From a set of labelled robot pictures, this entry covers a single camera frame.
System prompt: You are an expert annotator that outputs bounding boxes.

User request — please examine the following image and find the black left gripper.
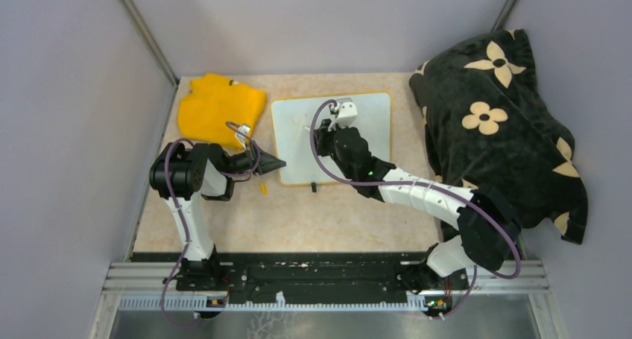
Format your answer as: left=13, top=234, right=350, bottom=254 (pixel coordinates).
left=224, top=140, right=286, bottom=176

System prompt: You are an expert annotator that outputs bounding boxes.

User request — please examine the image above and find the yellow framed whiteboard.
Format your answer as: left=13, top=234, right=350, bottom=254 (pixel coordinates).
left=271, top=92, right=391, bottom=186

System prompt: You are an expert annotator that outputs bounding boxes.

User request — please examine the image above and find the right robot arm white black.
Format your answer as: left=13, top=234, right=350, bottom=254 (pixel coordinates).
left=309, top=119, right=522, bottom=288

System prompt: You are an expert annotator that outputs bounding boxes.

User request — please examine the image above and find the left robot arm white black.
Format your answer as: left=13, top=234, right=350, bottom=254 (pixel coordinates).
left=149, top=140, right=286, bottom=291

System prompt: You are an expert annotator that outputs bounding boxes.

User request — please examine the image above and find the yellow folded cloth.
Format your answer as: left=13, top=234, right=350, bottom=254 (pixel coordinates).
left=177, top=74, right=268, bottom=150

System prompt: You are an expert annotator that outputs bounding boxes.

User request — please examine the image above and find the black floral blanket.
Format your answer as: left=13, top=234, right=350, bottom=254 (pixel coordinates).
left=408, top=29, right=588, bottom=245

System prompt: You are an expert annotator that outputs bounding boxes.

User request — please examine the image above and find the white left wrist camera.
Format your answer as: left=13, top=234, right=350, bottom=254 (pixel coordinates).
left=235, top=124, right=251, bottom=150

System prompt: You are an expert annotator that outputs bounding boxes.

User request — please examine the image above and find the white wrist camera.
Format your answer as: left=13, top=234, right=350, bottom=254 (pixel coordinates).
left=328, top=98, right=358, bottom=131
left=235, top=124, right=251, bottom=150

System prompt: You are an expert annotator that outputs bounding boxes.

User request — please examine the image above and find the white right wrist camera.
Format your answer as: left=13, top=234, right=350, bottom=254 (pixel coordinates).
left=328, top=98, right=358, bottom=131

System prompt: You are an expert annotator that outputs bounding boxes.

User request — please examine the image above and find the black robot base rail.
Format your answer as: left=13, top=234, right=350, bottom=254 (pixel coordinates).
left=162, top=250, right=470, bottom=319

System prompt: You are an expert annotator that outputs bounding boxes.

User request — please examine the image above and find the right corner metal post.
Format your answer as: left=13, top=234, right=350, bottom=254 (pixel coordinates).
left=491, top=0, right=519, bottom=31

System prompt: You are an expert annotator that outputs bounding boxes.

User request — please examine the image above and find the corner metal post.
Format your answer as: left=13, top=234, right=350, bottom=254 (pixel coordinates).
left=491, top=0, right=519, bottom=31
left=119, top=0, right=180, bottom=87

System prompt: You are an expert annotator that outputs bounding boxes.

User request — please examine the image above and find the left corner metal post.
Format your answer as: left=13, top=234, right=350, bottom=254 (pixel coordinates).
left=119, top=0, right=180, bottom=87

